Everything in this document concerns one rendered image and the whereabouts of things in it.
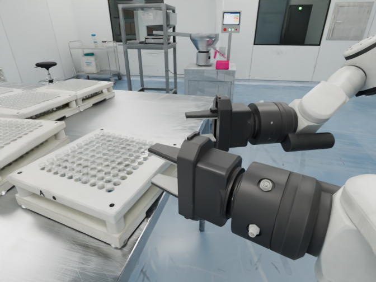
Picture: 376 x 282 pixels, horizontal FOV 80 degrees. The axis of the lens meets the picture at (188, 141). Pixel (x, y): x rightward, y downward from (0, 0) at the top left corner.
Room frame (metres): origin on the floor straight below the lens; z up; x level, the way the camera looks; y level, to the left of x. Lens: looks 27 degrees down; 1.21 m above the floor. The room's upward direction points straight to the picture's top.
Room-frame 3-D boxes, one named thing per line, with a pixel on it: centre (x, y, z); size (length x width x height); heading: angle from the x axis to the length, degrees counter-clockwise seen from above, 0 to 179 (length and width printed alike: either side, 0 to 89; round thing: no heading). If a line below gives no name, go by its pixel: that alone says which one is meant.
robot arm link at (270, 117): (0.43, -0.11, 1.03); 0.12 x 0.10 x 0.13; 99
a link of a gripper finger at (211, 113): (0.42, -0.03, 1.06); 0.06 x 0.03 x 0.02; 99
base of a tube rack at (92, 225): (0.40, 0.17, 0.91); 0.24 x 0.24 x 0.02; 67
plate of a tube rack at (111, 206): (0.40, 0.17, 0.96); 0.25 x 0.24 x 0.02; 157
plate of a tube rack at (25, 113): (0.80, 0.60, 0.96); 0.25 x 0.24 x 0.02; 162
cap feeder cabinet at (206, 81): (3.04, -0.30, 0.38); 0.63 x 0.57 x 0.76; 80
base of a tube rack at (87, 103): (1.03, 0.52, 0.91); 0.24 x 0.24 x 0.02; 72
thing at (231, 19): (3.14, -0.53, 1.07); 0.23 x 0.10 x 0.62; 80
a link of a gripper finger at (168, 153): (0.27, 0.02, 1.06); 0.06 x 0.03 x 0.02; 58
